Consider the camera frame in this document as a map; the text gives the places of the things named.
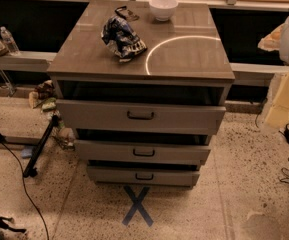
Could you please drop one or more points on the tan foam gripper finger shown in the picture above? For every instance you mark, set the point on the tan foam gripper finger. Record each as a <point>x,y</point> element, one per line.
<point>271,42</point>

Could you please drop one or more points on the blue chip bag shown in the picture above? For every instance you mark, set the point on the blue chip bag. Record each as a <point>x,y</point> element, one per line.
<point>121,39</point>

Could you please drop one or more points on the white bowl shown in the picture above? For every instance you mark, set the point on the white bowl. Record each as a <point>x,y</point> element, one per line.
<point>163,10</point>

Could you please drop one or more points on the grey three-drawer cabinet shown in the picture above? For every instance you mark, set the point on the grey three-drawer cabinet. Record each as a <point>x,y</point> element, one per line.
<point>184,64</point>

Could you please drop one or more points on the top grey drawer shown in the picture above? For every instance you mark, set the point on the top grey drawer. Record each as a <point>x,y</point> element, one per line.
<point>140,117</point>

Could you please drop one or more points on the grey drawer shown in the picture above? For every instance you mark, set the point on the grey drawer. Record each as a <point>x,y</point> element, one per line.
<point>140,117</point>
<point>143,176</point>
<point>142,152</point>

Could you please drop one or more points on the small dark snack packet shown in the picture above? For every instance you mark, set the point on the small dark snack packet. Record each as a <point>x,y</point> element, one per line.
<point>126,14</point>

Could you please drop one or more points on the middle grey drawer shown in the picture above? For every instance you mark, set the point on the middle grey drawer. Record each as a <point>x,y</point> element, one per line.
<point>142,152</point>

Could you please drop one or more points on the blue tape cross mark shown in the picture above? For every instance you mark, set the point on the blue tape cross mark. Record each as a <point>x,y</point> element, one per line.
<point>137,206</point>

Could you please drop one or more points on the bottom grey drawer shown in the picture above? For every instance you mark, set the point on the bottom grey drawer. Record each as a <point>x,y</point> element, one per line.
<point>143,176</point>

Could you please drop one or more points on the pile of snack packets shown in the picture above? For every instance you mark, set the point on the pile of snack packets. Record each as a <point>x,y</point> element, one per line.
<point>44,97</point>

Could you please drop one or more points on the clear plastic water bottle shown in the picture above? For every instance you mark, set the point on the clear plastic water bottle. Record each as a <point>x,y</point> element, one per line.
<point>9,41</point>

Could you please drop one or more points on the black tripod leg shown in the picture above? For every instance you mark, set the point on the black tripod leg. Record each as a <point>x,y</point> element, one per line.
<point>30,170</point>

